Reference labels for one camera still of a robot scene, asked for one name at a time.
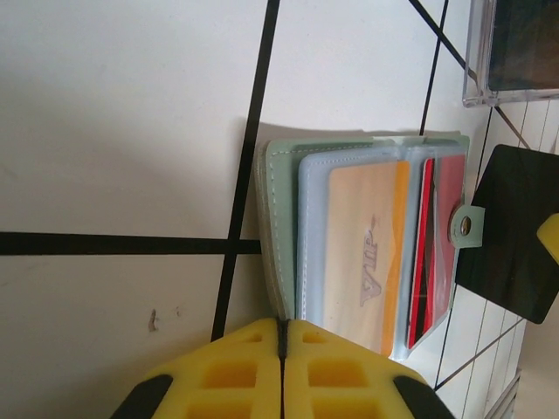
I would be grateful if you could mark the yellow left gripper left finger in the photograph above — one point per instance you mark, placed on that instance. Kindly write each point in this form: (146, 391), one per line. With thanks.
(227, 375)

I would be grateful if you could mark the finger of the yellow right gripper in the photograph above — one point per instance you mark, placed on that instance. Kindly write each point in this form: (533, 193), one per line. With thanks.
(552, 238)

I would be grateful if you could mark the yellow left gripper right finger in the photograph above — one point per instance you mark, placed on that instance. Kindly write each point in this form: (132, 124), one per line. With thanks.
(340, 375)

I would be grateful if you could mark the black card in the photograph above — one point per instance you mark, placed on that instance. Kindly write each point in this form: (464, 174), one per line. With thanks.
(511, 244)

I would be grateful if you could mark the red card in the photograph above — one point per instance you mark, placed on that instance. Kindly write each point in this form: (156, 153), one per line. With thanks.
(450, 196)

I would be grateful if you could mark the orange VIP card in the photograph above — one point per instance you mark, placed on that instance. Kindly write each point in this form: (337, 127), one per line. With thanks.
(358, 218)

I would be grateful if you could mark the mint green card holder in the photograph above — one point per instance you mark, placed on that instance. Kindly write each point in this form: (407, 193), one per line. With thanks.
(281, 209)

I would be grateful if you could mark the clear plastic card box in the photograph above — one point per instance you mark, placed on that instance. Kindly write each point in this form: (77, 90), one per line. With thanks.
(476, 87)

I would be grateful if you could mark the dark grey card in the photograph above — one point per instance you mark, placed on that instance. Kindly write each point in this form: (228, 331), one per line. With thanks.
(524, 43)

